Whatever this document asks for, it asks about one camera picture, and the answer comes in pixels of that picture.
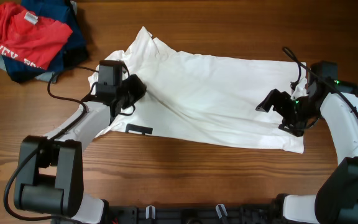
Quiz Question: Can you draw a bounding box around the white Puma t-shirt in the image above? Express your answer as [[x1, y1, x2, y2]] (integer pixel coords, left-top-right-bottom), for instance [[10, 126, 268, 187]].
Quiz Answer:
[[87, 26, 308, 154]]

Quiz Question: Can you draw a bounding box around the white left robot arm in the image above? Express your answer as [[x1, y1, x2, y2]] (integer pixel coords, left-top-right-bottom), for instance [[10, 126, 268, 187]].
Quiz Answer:
[[3, 74, 146, 223]]

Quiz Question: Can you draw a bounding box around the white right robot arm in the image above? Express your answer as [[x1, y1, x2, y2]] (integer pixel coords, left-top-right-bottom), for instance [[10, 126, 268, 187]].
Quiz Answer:
[[256, 79, 358, 223]]

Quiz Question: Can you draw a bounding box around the navy blue folded garment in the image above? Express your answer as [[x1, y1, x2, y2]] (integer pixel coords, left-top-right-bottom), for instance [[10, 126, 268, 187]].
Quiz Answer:
[[2, 0, 89, 83]]

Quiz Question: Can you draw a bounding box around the red folded t-shirt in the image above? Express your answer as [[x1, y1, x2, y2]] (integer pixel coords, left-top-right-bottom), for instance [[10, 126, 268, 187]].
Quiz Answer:
[[0, 2, 73, 70]]

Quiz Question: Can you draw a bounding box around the grey folded garment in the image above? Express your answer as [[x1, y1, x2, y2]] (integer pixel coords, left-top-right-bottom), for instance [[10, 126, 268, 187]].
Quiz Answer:
[[0, 55, 55, 82]]

